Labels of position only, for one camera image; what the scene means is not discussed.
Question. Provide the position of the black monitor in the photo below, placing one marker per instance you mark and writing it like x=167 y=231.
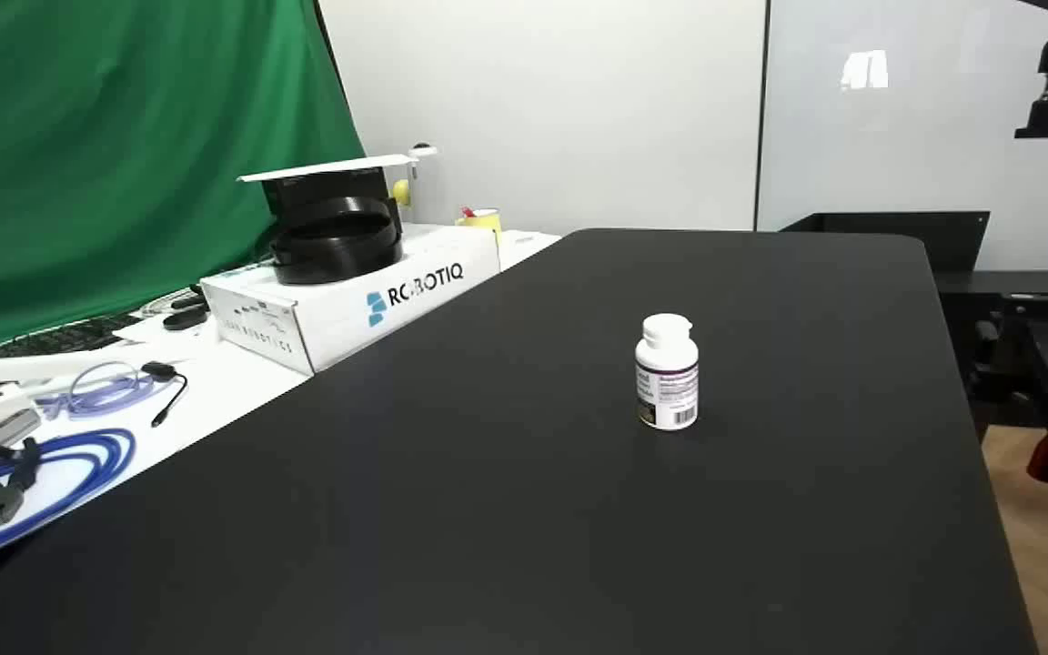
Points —
x=899 y=231

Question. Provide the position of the black clamp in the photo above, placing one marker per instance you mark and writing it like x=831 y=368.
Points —
x=7 y=477

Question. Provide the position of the white Robotiq cardboard box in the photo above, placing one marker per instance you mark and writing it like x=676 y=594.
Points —
x=329 y=311

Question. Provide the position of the white pill bottle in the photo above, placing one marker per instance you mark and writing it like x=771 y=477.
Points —
x=666 y=368

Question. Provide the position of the yellow small object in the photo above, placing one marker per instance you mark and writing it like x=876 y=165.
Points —
x=483 y=218

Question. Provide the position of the black keyboard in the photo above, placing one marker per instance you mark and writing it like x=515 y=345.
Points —
x=53 y=337

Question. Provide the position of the black computer mouse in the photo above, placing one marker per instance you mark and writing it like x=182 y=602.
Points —
x=186 y=315

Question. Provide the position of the black round ribbed container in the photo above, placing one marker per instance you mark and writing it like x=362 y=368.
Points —
x=336 y=231

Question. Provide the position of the red small object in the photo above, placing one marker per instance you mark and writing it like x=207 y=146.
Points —
x=1047 y=457

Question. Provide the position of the white flat board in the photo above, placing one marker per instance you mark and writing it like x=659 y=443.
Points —
x=329 y=167

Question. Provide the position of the green cloth backdrop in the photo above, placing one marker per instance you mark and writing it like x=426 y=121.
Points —
x=99 y=146

